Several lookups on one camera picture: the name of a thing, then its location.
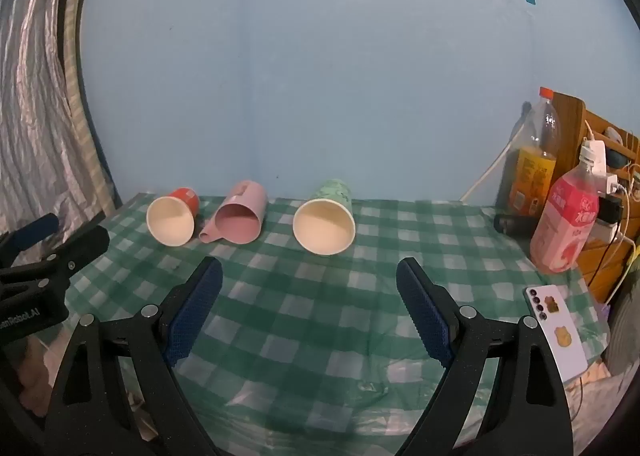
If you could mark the green paper cup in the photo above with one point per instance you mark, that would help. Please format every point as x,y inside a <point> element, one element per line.
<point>325,232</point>

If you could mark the green checked tablecloth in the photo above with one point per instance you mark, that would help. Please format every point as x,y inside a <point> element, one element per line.
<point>310,321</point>

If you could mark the wooden shelf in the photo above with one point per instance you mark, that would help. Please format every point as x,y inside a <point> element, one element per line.
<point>570,129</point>

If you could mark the white plug adapter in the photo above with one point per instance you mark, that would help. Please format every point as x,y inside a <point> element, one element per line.
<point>612,184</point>

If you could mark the black power adapter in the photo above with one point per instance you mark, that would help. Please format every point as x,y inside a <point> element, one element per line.
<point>609,210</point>

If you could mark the red paper cup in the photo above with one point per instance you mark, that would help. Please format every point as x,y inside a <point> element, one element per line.
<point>171,225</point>

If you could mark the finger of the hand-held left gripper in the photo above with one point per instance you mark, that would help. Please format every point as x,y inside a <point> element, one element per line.
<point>36,230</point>
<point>82,246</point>

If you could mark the white power strip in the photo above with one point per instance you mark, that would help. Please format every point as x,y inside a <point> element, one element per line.
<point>595,156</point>

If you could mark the orange drink bottle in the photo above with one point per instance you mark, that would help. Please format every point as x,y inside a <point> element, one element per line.
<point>532,171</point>

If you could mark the pink drink bottle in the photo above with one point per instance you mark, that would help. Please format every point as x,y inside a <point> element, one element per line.
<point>560,228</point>

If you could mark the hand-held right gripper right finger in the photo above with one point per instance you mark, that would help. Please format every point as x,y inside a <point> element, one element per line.
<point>426,317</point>

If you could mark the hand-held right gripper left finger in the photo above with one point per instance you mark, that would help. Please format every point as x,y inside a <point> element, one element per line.
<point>196,312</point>

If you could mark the silver curtain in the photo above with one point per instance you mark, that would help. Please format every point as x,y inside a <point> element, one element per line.
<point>35,86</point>

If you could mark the black box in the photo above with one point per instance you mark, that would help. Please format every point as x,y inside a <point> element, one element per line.
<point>510,225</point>

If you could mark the white phone with stickers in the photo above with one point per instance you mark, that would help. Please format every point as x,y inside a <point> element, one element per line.
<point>562,341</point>

